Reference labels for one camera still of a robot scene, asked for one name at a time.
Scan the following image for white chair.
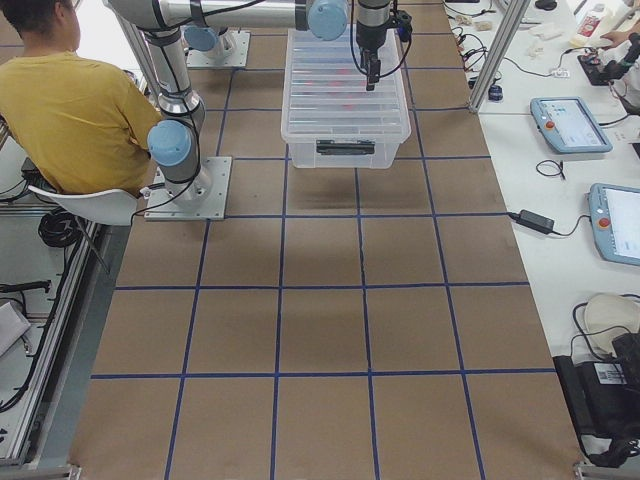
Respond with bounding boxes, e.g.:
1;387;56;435
27;183;142;275

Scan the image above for clear plastic box lid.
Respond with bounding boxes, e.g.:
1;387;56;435
281;29;410;143

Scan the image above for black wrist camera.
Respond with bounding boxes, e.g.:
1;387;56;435
394;10;413;43

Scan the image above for clear plastic storage box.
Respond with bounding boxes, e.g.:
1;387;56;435
281;29;411;169

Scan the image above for blue teach pendant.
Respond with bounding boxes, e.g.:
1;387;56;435
587;183;639;266
529;97;613;155

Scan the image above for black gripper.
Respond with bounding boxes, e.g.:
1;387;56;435
355;0;389;91

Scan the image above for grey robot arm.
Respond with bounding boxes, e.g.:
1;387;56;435
182;25;236;60
105;1;412;220

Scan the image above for black power adapter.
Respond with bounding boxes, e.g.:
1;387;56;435
507;209;554;235

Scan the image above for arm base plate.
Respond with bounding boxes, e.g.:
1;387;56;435
143;156;232;221
184;28;250;70

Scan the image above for person in yellow shirt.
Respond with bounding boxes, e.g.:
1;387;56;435
1;1;161;195

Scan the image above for aluminium frame post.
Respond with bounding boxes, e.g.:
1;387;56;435
469;0;528;114

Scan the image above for black equipment case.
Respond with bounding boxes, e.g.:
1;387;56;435
553;333;639;468

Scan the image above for coiled black cable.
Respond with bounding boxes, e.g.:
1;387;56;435
536;158;567;181

